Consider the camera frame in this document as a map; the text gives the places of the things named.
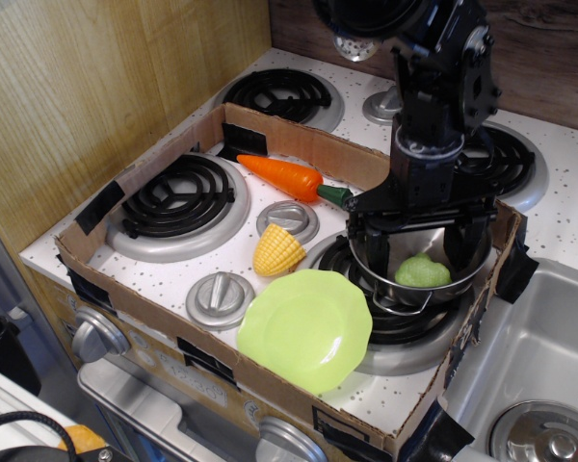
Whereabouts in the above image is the light green plastic plate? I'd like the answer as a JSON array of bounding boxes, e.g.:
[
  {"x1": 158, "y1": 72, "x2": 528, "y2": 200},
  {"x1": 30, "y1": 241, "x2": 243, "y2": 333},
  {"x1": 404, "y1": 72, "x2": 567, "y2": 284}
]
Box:
[{"x1": 236, "y1": 269, "x2": 373, "y2": 395}]

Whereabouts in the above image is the orange toy carrot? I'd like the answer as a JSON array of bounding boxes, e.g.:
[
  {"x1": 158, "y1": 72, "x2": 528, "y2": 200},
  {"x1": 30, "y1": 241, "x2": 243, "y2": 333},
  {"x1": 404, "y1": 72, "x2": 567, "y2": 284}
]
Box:
[{"x1": 236, "y1": 154, "x2": 353, "y2": 207}]

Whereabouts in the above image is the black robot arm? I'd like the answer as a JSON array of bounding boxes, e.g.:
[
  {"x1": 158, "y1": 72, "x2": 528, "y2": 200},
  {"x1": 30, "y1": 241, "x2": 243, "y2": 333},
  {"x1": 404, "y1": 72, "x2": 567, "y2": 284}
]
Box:
[{"x1": 314, "y1": 1, "x2": 501, "y2": 277}]

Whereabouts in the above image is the silver sink drain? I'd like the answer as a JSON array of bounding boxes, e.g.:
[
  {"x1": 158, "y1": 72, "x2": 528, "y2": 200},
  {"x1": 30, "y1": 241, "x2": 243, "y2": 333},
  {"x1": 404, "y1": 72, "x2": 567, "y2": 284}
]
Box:
[{"x1": 487, "y1": 400, "x2": 578, "y2": 461}]

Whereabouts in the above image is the silver oven door handle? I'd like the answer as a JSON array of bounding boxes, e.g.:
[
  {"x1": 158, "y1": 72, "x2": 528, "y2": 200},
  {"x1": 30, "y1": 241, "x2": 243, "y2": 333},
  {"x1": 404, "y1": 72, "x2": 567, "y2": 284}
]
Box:
[{"x1": 76, "y1": 357, "x2": 223, "y2": 462}]

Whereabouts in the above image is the rear right black burner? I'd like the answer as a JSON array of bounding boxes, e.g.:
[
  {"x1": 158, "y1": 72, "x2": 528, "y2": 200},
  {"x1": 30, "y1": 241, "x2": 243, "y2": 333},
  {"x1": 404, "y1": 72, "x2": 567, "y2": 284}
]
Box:
[{"x1": 456, "y1": 121, "x2": 549, "y2": 213}]

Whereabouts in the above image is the silver knob rear stove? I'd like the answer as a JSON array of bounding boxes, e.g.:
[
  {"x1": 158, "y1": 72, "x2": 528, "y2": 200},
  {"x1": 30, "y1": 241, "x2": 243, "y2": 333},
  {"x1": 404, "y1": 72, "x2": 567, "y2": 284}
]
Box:
[{"x1": 362, "y1": 85, "x2": 402, "y2": 126}]

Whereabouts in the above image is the orange toy bottom left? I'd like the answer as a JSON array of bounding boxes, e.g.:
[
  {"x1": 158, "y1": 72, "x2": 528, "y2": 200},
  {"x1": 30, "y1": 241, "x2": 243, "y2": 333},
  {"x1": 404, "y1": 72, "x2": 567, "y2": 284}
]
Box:
[{"x1": 65, "y1": 424, "x2": 107, "y2": 454}]

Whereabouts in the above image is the silver knob stove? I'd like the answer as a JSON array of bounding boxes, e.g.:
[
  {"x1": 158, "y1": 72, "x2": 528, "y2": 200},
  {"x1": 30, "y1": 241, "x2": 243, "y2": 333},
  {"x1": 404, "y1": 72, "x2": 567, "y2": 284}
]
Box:
[
  {"x1": 362, "y1": 85, "x2": 402, "y2": 126},
  {"x1": 185, "y1": 271, "x2": 254, "y2": 331},
  {"x1": 256, "y1": 200, "x2": 320, "y2": 244}
]

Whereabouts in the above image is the green toy broccoli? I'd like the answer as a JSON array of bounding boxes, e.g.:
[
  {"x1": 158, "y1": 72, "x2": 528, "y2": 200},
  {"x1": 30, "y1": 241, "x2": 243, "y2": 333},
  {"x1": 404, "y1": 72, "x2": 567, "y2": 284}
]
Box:
[{"x1": 395, "y1": 253, "x2": 452, "y2": 288}]

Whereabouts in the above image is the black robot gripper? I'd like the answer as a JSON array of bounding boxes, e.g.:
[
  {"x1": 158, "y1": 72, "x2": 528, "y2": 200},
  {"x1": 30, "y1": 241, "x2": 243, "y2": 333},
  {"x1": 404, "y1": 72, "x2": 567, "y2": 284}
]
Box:
[{"x1": 343, "y1": 129, "x2": 498, "y2": 279}]

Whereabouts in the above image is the front left black burner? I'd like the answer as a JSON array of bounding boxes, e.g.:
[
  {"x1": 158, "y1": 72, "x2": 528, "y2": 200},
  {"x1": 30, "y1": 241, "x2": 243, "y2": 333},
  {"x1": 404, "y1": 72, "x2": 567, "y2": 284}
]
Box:
[{"x1": 106, "y1": 154, "x2": 250, "y2": 264}]

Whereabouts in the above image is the silver knob centre stove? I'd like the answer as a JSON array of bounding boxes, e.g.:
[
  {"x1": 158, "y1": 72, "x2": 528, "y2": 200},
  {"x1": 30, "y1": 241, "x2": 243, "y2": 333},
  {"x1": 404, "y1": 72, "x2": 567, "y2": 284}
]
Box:
[{"x1": 256, "y1": 200, "x2": 320, "y2": 244}]

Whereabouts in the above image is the black cable bottom left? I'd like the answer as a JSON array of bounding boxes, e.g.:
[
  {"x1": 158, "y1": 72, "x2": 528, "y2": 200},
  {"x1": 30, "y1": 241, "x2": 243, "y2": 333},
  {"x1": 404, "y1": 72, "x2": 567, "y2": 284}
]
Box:
[{"x1": 0, "y1": 410, "x2": 80, "y2": 462}]

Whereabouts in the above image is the front right black burner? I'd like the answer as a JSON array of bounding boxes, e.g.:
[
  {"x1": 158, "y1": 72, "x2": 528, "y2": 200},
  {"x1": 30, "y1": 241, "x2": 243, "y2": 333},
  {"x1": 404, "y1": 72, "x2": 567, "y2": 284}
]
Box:
[{"x1": 299, "y1": 233, "x2": 475, "y2": 376}]

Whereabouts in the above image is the rear left black burner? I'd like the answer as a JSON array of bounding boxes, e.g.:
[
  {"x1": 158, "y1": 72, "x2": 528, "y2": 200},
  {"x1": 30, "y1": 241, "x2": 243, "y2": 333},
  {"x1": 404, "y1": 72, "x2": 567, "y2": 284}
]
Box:
[{"x1": 214, "y1": 68, "x2": 345, "y2": 133}]

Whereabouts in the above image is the left oven front knob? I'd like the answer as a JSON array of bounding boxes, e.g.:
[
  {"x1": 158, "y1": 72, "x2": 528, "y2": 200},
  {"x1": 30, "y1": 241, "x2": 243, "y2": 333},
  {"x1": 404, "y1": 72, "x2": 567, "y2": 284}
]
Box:
[{"x1": 71, "y1": 307, "x2": 130, "y2": 363}]

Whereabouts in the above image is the oven knob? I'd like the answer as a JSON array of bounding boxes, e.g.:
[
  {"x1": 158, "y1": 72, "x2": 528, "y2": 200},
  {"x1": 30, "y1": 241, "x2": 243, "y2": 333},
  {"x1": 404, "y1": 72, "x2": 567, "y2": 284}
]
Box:
[
  {"x1": 255, "y1": 416, "x2": 328, "y2": 462},
  {"x1": 71, "y1": 307, "x2": 130, "y2": 363}
]

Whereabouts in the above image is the yellow toy corn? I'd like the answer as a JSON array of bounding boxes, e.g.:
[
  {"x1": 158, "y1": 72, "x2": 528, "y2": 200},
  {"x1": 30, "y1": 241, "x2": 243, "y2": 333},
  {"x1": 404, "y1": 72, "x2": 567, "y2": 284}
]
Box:
[{"x1": 252, "y1": 223, "x2": 306, "y2": 276}]

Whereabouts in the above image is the silver sink basin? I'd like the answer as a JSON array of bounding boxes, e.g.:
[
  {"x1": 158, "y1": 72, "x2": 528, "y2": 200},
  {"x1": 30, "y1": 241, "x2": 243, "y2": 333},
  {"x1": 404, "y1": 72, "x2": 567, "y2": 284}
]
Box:
[{"x1": 445, "y1": 259, "x2": 578, "y2": 461}]

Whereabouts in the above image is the right oven front knob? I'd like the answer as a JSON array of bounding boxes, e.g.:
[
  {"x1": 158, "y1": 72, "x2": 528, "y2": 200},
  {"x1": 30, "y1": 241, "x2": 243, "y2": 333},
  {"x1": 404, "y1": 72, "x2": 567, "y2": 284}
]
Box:
[{"x1": 255, "y1": 416, "x2": 328, "y2": 462}]

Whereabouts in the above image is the hanging silver strainer ladle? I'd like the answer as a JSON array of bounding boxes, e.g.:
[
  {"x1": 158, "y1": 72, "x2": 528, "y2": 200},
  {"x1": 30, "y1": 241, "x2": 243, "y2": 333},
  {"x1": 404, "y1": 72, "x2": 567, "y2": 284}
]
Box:
[{"x1": 333, "y1": 35, "x2": 380, "y2": 63}]

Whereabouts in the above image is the silver knob front stove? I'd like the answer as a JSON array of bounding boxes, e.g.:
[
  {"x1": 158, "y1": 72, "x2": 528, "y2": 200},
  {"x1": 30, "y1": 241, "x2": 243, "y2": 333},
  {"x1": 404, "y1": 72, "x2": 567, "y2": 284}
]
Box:
[{"x1": 185, "y1": 271, "x2": 254, "y2": 331}]

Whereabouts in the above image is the black burner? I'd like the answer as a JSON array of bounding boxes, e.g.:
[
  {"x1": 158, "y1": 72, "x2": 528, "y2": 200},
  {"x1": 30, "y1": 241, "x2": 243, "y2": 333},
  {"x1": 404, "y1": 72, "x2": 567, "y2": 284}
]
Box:
[
  {"x1": 299, "y1": 233, "x2": 475, "y2": 376},
  {"x1": 106, "y1": 154, "x2": 250, "y2": 264},
  {"x1": 456, "y1": 121, "x2": 549, "y2": 213},
  {"x1": 214, "y1": 68, "x2": 345, "y2": 133}
]

